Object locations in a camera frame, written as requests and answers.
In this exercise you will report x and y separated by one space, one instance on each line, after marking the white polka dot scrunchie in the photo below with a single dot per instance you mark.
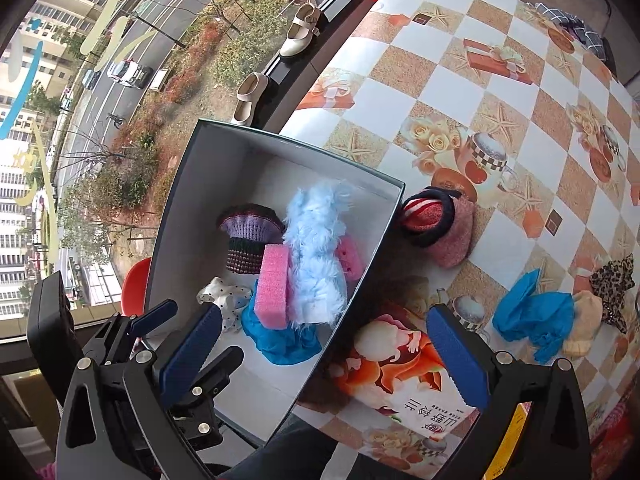
220 292

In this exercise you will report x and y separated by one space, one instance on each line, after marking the dark checked cloth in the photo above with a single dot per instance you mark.
580 30

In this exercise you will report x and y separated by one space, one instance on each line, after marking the blue fuzzy sock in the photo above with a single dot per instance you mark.
535 310
280 347

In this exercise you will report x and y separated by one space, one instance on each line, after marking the grey cardboard box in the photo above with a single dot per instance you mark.
240 170

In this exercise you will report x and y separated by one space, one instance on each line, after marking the pink knitted sock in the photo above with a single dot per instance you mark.
450 240

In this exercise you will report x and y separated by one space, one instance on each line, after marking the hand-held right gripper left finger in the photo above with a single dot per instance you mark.
190 355

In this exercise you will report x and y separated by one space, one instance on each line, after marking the beige fuzzy sock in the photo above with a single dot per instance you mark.
585 325

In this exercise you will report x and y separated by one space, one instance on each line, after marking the light blue fluffy toy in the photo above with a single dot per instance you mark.
315 260

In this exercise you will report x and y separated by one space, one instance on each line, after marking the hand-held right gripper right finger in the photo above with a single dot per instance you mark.
455 360

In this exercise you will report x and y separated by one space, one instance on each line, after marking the orange plastic stool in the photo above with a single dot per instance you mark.
135 290

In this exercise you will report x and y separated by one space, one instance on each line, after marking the person's leg in dark pants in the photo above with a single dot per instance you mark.
290 455

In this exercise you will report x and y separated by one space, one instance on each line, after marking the snack packet with characters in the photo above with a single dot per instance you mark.
390 360

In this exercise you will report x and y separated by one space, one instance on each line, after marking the leopard print scrunchie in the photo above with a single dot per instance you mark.
612 280

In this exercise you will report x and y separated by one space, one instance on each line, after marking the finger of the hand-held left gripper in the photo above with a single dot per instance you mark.
222 365
150 317

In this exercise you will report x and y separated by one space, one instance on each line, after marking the checkered printed tablecloth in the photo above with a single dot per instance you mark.
450 10

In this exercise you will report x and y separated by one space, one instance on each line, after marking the dark striped knitted hat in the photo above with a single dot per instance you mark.
250 240

